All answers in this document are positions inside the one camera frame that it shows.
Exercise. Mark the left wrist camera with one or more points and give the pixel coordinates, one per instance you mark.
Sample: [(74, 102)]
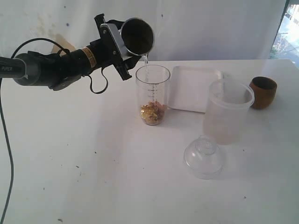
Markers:
[(113, 41)]

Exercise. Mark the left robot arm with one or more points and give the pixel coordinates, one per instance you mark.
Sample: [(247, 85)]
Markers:
[(56, 70)]

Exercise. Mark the stainless steel cup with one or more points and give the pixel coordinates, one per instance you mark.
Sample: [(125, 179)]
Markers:
[(138, 36)]

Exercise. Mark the white rectangular tray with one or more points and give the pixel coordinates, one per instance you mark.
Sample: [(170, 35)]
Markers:
[(189, 87)]

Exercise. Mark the clear shaker lid dome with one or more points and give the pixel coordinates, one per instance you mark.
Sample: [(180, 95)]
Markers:
[(204, 158)]

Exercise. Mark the window frame dark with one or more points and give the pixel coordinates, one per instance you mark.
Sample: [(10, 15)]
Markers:
[(279, 42)]

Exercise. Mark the clear graduated shaker cup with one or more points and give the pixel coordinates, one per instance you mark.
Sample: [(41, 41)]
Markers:
[(152, 84)]

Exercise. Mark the brown wooden cup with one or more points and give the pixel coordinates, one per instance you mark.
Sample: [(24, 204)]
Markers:
[(264, 90)]

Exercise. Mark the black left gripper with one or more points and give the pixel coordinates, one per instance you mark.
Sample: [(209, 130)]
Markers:
[(103, 58)]

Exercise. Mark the fruit pieces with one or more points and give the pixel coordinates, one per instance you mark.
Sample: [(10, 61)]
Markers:
[(153, 113)]

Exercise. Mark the translucent plastic container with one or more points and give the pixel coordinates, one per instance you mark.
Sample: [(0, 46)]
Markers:
[(227, 106)]

